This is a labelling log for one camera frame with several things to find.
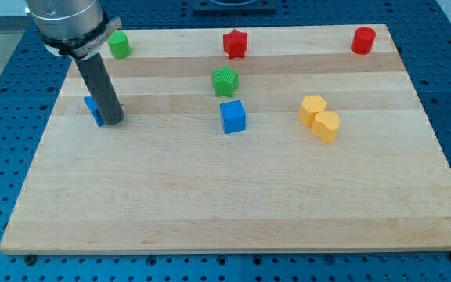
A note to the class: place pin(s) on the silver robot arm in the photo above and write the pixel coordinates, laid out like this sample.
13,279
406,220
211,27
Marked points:
73,28

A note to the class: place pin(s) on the wooden board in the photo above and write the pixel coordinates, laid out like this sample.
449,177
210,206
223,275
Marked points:
168,180

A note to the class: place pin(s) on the yellow hexagon block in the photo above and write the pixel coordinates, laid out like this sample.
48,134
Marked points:
310,106

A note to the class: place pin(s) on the blue cube block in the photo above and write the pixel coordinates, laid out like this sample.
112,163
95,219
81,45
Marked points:
233,116

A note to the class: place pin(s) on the green star block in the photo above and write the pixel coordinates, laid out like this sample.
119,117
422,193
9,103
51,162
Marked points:
225,81

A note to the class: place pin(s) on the red star block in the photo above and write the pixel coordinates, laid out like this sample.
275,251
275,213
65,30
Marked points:
235,43

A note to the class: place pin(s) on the yellow heart block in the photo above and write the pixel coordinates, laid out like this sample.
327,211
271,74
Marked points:
325,126

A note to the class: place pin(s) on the green cylinder block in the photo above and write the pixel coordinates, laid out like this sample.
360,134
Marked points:
119,45

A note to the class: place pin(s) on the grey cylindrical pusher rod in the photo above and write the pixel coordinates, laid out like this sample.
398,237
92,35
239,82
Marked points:
97,80

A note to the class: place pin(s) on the blue flat block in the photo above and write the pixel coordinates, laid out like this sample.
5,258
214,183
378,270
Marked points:
94,110

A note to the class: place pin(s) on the red cylinder block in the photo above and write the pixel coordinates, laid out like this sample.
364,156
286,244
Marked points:
363,40

